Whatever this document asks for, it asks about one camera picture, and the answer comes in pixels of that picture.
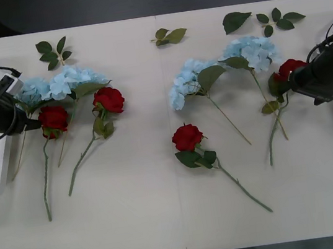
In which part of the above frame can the pale grey left wrist camera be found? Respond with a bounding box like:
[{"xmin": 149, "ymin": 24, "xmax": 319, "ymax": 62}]
[{"xmin": 0, "ymin": 71, "xmax": 27, "ymax": 100}]

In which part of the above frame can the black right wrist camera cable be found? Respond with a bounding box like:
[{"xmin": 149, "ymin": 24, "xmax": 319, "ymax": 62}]
[{"xmin": 300, "ymin": 14, "xmax": 333, "ymax": 64}]

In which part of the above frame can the pale grey wrist camera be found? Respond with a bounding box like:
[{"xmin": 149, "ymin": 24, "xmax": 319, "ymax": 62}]
[
  {"xmin": 311, "ymin": 87, "xmax": 333, "ymax": 106},
  {"xmin": 0, "ymin": 71, "xmax": 27, "ymax": 100}
]

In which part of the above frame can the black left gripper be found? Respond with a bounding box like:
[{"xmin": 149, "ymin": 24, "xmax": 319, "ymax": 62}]
[{"xmin": 0, "ymin": 86, "xmax": 43, "ymax": 138}]

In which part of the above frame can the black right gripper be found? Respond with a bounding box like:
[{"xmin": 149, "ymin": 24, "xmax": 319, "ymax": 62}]
[{"xmin": 285, "ymin": 48, "xmax": 333, "ymax": 101}]

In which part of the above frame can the dark green leaf twig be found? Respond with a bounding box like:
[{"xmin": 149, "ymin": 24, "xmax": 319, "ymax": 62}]
[
  {"xmin": 34, "ymin": 35, "xmax": 76, "ymax": 72},
  {"xmin": 255, "ymin": 2, "xmax": 309, "ymax": 39}
]

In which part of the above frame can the red rose with green stem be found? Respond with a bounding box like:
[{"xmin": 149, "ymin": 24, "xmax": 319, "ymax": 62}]
[
  {"xmin": 30, "ymin": 103, "xmax": 84, "ymax": 222},
  {"xmin": 53, "ymin": 84, "xmax": 138, "ymax": 197},
  {"xmin": 254, "ymin": 56, "xmax": 322, "ymax": 167},
  {"xmin": 169, "ymin": 113, "xmax": 273, "ymax": 226}
]

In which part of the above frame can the olive green leaf twig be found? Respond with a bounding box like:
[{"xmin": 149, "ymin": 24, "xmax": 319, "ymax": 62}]
[{"xmin": 148, "ymin": 24, "xmax": 189, "ymax": 48}]

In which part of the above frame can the pale grey right wrist camera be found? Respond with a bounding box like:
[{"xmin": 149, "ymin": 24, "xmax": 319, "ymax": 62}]
[{"xmin": 311, "ymin": 87, "xmax": 333, "ymax": 106}]

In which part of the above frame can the single dark green leaf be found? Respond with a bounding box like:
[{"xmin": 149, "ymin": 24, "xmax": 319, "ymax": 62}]
[{"xmin": 220, "ymin": 9, "xmax": 255, "ymax": 37}]

